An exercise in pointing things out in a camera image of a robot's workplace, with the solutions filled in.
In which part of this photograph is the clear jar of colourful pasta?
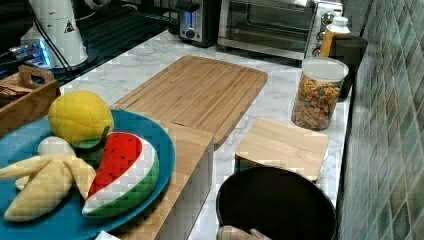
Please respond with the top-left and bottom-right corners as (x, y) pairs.
(291, 57), (349, 131)

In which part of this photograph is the plush yellow lemon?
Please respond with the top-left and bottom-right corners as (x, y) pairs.
(48, 91), (114, 149)

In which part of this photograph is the plush peeled banana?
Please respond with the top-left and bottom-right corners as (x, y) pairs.
(0, 137), (96, 222)

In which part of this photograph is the bamboo cutting board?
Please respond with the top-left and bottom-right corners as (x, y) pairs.
(113, 56), (268, 148)

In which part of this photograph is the stainless steel toaster oven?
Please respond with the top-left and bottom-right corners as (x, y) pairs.
(218, 0), (344, 60)

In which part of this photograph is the plush watermelon slice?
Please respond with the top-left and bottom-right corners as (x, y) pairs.
(82, 132), (159, 218)

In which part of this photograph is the black two-slot toaster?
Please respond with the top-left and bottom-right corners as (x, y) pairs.
(175, 0), (221, 47)

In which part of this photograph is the black utensil holder pot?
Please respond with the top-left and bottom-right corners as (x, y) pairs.
(216, 167), (337, 240)

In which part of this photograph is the dark tinted cup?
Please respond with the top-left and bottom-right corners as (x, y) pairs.
(329, 34), (368, 102)

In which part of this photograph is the white-capped syrup bottle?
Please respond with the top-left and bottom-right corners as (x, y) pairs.
(319, 16), (350, 57)

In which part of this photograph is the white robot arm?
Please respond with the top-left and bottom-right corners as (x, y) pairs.
(21, 0), (88, 69)

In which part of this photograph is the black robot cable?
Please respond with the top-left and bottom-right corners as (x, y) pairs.
(28, 6), (73, 73)

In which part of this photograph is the wooden serving tray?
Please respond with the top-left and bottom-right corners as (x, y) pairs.
(0, 64), (215, 240)

